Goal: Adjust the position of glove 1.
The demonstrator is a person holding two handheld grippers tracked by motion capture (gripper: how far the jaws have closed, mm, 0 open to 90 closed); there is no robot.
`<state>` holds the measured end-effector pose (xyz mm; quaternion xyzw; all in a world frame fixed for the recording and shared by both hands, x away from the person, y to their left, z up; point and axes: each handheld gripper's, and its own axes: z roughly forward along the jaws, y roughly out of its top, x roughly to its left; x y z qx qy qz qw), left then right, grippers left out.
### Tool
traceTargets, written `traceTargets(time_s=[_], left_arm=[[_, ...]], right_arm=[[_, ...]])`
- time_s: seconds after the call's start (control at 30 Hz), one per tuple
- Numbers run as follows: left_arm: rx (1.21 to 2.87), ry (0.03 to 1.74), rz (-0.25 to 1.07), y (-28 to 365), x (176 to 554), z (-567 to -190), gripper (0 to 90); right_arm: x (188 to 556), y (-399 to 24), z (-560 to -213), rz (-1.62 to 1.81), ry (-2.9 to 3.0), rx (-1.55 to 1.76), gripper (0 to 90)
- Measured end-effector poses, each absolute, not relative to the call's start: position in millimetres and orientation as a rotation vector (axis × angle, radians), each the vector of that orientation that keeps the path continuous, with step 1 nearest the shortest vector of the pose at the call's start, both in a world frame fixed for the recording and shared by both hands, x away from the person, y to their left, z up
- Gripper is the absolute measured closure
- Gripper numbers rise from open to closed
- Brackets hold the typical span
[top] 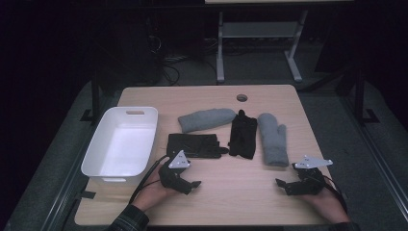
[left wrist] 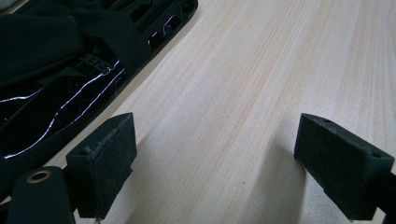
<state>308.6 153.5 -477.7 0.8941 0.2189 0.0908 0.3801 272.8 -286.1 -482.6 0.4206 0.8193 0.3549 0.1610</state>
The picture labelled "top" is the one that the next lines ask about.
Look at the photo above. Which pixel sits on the black glove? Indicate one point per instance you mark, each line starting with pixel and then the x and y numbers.
pixel 192 145
pixel 242 134

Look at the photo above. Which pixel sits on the person's left hand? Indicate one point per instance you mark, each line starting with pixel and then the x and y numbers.
pixel 154 194

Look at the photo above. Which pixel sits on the metal frame rail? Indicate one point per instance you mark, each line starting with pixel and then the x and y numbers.
pixel 378 160
pixel 64 186

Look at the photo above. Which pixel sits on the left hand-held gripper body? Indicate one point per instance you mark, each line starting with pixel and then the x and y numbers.
pixel 171 179

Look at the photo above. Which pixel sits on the grey metal-frame desk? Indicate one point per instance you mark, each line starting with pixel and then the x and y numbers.
pixel 256 30

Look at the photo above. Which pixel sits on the white plastic bin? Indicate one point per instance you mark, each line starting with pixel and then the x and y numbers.
pixel 122 147

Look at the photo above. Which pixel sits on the grey fuzzy mitten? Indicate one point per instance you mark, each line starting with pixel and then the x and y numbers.
pixel 273 141
pixel 205 119

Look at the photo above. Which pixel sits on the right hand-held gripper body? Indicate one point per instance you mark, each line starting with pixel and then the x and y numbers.
pixel 308 181

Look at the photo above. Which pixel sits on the black metal stand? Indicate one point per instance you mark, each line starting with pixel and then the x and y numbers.
pixel 95 99
pixel 361 99

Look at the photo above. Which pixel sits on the person's right hand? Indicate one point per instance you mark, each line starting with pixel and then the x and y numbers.
pixel 328 205

